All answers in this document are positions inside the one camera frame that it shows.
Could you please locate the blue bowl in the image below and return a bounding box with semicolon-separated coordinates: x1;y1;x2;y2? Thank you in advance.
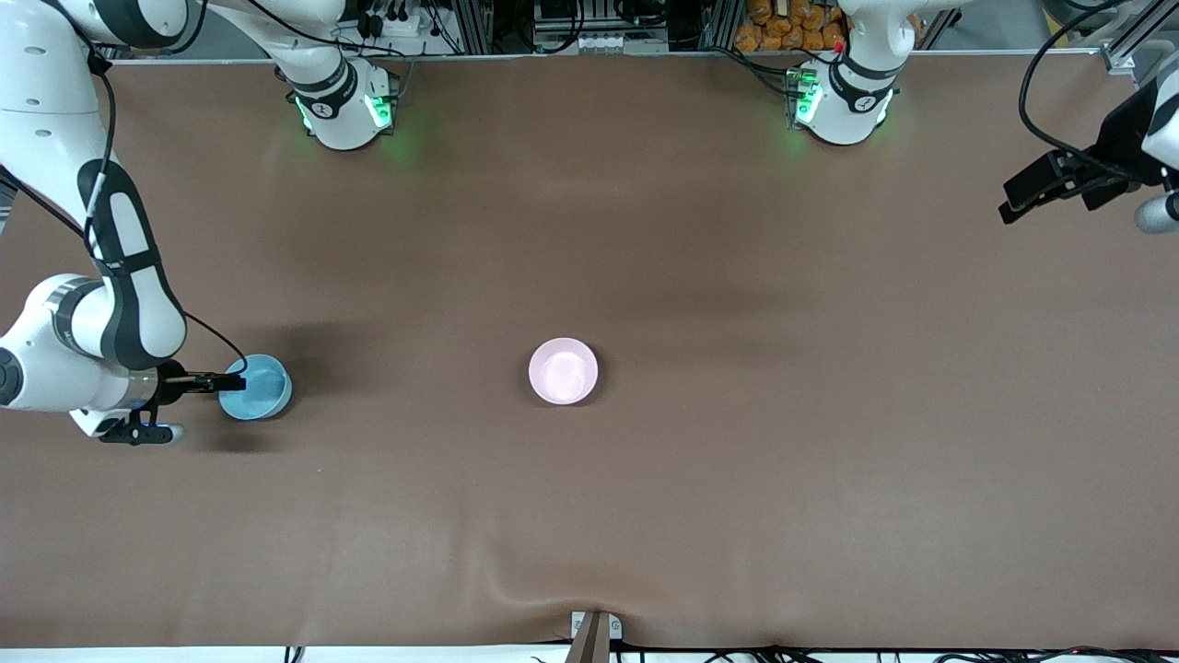
218;354;294;422

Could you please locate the pink bowl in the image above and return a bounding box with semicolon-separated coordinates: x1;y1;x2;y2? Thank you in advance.
528;337;600;404

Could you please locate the pile of orange items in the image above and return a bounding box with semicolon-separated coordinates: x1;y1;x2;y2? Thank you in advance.
734;0;846;53

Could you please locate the brown table cover sheet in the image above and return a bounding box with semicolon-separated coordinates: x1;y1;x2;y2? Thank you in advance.
0;57;1179;651

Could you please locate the white power strip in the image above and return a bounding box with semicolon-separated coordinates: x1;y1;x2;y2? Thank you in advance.
355;0;443;42

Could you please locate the brown mounting bar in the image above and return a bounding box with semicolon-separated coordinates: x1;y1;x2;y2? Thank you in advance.
564;615;611;663

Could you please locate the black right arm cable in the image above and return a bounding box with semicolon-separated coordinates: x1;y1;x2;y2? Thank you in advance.
83;0;250;374

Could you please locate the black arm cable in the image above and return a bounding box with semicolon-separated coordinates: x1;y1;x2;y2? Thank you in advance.
83;0;250;374
1018;0;1134;180

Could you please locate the aluminium frame strut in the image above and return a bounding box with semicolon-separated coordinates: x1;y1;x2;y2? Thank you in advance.
1101;0;1179;76

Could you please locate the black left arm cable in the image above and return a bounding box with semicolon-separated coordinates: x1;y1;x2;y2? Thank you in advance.
1018;0;1134;180

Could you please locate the aluminium frame post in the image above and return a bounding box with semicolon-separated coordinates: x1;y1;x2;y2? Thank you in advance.
700;0;742;52
451;0;494;54

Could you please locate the grey metal bracket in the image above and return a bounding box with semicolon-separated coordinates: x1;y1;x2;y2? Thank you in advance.
571;611;624;642

